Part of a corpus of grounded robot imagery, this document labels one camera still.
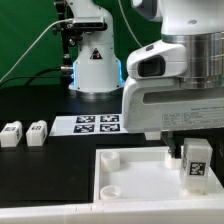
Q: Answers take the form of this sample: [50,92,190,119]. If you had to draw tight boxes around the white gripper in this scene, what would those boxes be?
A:
[122,77,224,159]

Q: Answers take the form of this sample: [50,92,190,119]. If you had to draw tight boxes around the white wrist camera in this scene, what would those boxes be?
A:
[126,40,187,79]

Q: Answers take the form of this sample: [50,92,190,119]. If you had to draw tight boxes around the white sheet with markers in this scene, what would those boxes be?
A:
[50,114,126,136]

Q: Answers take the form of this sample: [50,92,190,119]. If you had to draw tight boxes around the white cable right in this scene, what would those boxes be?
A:
[117,0,144,48]

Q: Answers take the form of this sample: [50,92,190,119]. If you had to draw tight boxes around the grey cable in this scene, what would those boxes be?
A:
[0,18,74,84]

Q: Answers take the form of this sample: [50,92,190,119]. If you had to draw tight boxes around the white obstacle fence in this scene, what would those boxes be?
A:
[0,200,224,224]

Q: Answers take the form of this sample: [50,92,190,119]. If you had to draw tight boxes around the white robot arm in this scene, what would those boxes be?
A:
[122,0,224,158]

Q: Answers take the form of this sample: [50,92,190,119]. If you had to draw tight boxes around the white square table top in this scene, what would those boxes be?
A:
[94,147,224,202]

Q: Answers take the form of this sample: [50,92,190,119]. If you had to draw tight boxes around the black cable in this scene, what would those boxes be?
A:
[0,66,73,89]

